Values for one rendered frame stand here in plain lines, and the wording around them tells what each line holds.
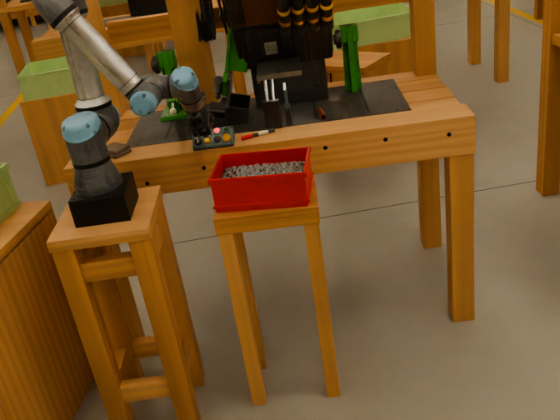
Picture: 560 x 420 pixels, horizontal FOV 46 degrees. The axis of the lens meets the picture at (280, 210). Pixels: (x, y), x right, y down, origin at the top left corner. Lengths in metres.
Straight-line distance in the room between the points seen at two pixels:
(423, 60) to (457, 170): 0.65
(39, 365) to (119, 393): 0.31
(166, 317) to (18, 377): 0.55
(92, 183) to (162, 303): 0.45
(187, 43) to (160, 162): 0.67
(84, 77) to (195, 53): 0.86
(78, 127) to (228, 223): 0.54
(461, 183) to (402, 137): 0.30
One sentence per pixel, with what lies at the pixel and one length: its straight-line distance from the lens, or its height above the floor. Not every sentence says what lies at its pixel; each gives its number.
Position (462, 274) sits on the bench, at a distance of 2.77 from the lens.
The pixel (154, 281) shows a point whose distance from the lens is 2.16.
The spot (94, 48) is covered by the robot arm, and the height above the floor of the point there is 1.38.
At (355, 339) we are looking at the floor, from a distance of 2.82.
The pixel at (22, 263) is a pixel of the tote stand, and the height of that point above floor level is 0.68.
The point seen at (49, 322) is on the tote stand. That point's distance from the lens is 2.61.
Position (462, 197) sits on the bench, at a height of 0.58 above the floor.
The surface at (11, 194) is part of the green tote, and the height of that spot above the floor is 0.85.
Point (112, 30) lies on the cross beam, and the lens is 3.08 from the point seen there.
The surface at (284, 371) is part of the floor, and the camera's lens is 2.71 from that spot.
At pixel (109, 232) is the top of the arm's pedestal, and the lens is 2.10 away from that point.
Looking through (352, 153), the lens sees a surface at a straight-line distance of 2.43.
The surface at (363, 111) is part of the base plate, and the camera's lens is 2.59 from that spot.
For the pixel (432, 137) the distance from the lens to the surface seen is 2.46.
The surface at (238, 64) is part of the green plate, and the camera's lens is 2.57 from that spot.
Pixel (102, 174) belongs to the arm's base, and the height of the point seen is 1.00.
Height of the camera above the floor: 1.76
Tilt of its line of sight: 27 degrees down
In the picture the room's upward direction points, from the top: 9 degrees counter-clockwise
